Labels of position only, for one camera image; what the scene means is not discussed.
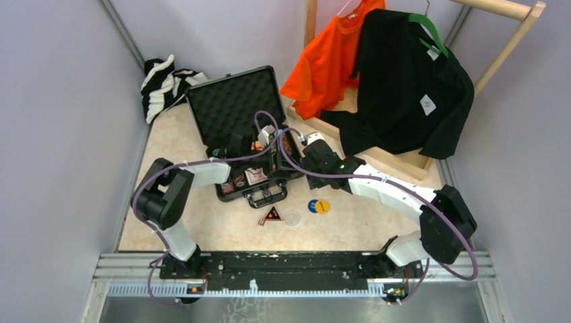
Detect black poker set case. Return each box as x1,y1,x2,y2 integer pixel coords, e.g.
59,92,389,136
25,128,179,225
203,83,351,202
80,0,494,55
185,65,303,209

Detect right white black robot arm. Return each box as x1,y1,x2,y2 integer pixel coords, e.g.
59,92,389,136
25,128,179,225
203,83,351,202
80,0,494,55
301,133,477,277

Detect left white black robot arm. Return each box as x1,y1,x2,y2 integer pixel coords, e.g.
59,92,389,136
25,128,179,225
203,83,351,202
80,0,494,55
131,157,231,279

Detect red playing card deck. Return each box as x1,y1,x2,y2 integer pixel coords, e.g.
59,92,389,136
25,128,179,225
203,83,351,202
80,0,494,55
244,168,268,186

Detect red yellow chip stack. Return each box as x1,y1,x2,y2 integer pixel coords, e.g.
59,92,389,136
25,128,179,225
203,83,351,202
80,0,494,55
282,135,294,157

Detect purple black chip stack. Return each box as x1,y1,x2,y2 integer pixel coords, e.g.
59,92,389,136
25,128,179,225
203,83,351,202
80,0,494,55
233,175,246,188

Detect blue orange chip stack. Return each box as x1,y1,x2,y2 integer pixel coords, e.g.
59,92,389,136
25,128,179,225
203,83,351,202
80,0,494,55
221,182,234,195

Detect blue small blind button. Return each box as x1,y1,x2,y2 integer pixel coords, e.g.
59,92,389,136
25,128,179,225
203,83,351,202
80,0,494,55
308,199,318,213

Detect yellow big blind button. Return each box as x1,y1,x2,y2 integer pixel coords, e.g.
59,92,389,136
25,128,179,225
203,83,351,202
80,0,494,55
314,199,331,214

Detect clear dealer button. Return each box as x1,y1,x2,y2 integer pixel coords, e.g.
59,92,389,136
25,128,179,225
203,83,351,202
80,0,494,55
283,211,300,227

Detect black red triangle token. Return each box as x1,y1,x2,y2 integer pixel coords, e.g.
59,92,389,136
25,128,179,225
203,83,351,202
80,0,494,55
262,206,283,222

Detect orange t-shirt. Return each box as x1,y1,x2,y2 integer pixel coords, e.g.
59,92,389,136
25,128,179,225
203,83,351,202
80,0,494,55
279,0,386,120

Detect wooden clothes rack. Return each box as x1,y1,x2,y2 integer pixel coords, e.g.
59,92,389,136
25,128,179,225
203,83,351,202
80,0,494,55
285,0,547,182

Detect black white striped cloth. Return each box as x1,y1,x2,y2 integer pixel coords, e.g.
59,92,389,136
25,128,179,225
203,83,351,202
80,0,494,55
140,54,209,124

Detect black t-shirt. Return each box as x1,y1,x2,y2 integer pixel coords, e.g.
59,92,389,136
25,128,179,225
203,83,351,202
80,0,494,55
321,9,475,159

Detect pink clothes hanger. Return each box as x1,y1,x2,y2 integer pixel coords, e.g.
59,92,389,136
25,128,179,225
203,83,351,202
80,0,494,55
337,0,358,17

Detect green clothes hanger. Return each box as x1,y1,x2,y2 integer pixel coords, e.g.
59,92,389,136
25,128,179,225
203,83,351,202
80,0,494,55
408,13,449,58

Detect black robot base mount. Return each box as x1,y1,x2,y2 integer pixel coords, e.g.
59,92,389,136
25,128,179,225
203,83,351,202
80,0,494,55
149,250,424,292

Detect aluminium frame rail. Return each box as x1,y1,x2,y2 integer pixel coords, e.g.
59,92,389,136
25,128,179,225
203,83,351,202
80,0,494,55
81,251,510,322

